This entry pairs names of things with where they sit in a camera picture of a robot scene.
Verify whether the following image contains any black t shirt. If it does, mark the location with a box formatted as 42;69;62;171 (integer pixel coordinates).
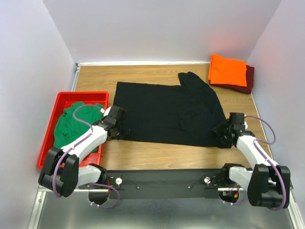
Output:
113;72;226;148

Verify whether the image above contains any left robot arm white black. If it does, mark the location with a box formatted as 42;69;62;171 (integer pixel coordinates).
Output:
38;105;130;198

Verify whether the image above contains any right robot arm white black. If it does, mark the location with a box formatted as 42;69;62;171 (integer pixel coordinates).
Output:
213;113;291;210

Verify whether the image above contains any green crumpled t shirt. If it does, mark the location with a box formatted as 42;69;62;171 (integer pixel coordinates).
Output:
53;102;104;148

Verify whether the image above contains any red plastic tray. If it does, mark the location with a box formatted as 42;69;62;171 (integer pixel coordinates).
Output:
37;91;109;169

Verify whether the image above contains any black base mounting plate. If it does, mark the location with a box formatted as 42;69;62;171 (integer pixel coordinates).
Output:
78;168;250;206

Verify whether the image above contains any orange folded t shirt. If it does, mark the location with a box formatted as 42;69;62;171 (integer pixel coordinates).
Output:
208;53;247;87

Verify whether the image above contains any dark red folded t shirt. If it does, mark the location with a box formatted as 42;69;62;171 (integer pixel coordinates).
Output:
209;65;254;94

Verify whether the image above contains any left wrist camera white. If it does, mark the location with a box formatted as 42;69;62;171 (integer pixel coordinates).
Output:
100;106;112;117

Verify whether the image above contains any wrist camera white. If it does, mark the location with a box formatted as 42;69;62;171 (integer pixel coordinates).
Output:
100;106;112;117
244;121;248;131

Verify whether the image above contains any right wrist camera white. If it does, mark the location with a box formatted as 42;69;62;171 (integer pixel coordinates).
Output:
244;121;248;131

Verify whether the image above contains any aluminium frame rail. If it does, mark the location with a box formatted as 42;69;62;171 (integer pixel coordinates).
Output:
38;169;295;191

